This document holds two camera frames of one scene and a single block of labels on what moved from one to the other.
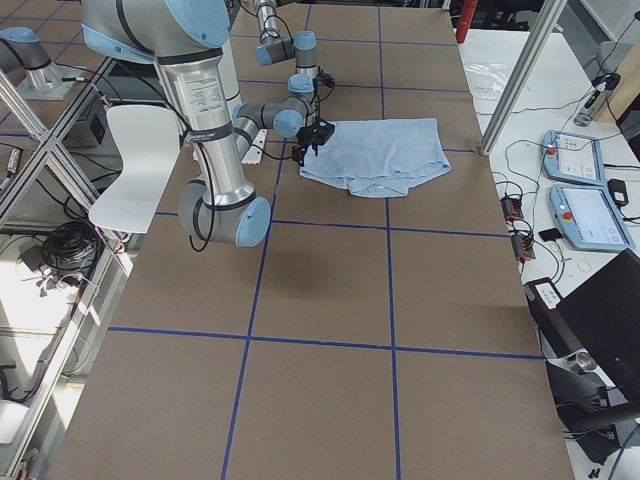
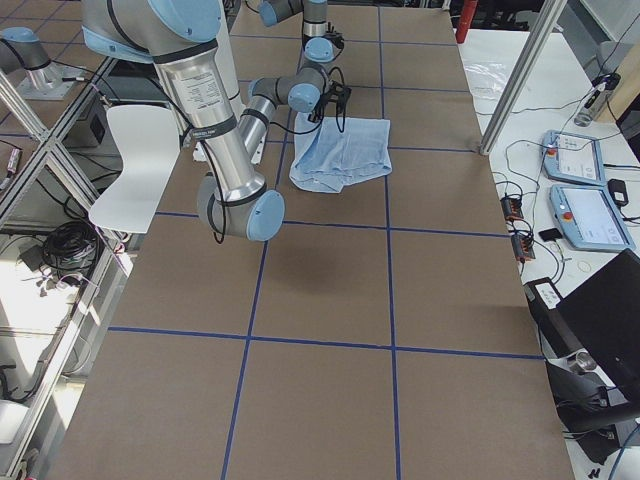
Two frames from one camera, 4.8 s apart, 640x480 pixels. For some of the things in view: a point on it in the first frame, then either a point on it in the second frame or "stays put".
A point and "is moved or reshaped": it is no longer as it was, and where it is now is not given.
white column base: x=200 y=84 stays put
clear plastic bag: x=487 y=78 stays put
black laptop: x=601 y=317 stays put
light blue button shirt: x=378 y=159 is moved or reshaped
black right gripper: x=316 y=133 -> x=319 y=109
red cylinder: x=468 y=10 stays put
